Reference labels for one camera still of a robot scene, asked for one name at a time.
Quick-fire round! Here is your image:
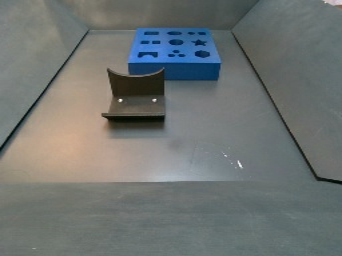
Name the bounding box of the blue shape sorter block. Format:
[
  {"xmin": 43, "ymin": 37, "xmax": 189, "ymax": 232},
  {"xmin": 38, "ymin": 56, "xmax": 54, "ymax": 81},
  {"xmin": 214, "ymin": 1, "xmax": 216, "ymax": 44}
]
[{"xmin": 129, "ymin": 28, "xmax": 222, "ymax": 80}]

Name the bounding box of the black curved holder stand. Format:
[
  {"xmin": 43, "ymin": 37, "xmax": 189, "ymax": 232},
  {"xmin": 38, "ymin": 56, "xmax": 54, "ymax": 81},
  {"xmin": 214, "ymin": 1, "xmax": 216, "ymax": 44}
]
[{"xmin": 102, "ymin": 69, "xmax": 166, "ymax": 120}]

